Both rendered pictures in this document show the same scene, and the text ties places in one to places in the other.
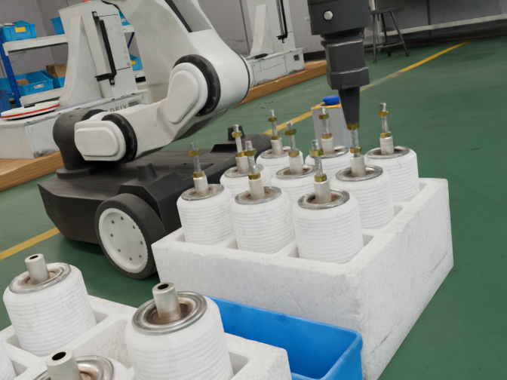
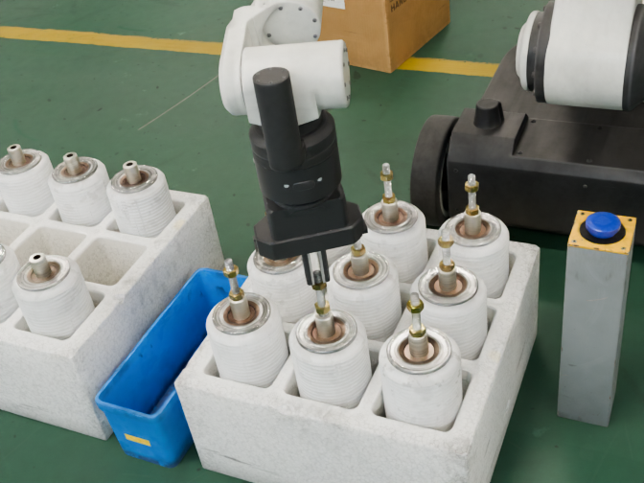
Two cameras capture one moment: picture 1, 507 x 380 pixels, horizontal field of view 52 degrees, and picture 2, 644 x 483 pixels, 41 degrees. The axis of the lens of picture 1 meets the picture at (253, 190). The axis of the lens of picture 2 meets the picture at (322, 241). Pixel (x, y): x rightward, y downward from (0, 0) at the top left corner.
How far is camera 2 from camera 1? 1.24 m
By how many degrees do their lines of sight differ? 71
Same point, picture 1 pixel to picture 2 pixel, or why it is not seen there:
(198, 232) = not seen: hidden behind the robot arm
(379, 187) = (298, 359)
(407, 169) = (389, 385)
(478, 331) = not seen: outside the picture
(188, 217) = not seen: hidden behind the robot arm
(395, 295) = (263, 448)
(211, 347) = (30, 310)
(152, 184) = (465, 136)
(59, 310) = (118, 210)
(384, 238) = (254, 397)
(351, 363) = (139, 422)
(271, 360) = (57, 352)
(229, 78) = (569, 77)
